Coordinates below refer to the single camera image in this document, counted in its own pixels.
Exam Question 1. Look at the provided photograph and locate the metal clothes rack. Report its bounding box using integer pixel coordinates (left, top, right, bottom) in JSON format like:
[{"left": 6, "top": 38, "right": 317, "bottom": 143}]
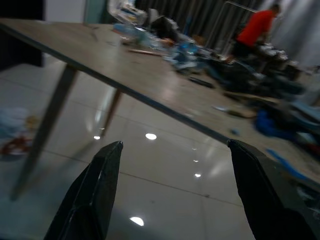
[{"left": 211, "top": 0, "right": 259, "bottom": 52}]

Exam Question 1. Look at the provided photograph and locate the red crumpled wrapper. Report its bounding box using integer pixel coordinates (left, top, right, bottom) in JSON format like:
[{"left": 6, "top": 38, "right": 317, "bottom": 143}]
[{"left": 0, "top": 136, "right": 35, "bottom": 156}]

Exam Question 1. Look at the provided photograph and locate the dark cabinet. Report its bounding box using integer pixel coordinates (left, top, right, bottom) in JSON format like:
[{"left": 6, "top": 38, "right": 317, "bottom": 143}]
[{"left": 0, "top": 29, "right": 45, "bottom": 74}]

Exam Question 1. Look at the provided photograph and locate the person in red shirt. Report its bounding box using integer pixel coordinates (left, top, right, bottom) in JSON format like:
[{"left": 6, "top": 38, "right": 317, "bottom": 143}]
[{"left": 229, "top": 3, "right": 282, "bottom": 61}]

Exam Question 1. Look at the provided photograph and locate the thin wooden stick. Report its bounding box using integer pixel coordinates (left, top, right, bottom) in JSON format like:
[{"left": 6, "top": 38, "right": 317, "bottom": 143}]
[{"left": 127, "top": 48, "right": 164, "bottom": 57}]

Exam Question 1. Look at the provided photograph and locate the blue cloth bundle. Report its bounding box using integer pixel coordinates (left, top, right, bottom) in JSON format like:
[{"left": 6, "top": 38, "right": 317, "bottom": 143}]
[{"left": 254, "top": 109, "right": 302, "bottom": 141}]

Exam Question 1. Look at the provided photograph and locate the black flat remote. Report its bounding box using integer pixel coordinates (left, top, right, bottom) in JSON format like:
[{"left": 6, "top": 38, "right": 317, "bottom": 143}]
[{"left": 188, "top": 76, "right": 214, "bottom": 89}]

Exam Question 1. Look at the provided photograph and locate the black bag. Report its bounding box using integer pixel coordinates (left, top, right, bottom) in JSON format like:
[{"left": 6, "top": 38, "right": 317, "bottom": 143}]
[{"left": 149, "top": 15, "right": 181, "bottom": 41}]

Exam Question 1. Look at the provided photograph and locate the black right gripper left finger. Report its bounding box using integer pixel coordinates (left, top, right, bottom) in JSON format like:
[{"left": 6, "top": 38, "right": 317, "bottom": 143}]
[{"left": 43, "top": 140, "right": 124, "bottom": 240}]

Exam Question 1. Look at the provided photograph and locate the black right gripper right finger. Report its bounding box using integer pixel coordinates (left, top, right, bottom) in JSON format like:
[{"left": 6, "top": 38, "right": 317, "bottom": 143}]
[{"left": 227, "top": 139, "right": 320, "bottom": 240}]

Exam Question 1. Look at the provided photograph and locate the pile of blue plastic bottles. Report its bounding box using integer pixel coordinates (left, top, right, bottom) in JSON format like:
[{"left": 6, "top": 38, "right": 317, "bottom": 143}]
[{"left": 113, "top": 22, "right": 162, "bottom": 49}]

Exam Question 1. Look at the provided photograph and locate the dark pleated curtain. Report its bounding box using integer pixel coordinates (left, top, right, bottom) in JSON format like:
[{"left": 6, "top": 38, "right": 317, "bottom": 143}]
[{"left": 134, "top": 0, "right": 266, "bottom": 48}]

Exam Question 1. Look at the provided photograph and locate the crumpled white blue plastic trash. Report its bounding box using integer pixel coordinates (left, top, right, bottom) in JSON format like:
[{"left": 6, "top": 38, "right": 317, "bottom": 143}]
[{"left": 0, "top": 107, "right": 37, "bottom": 142}]

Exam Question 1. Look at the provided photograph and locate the long wooden table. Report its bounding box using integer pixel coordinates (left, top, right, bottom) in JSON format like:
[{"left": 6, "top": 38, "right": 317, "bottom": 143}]
[{"left": 0, "top": 18, "right": 320, "bottom": 208}]

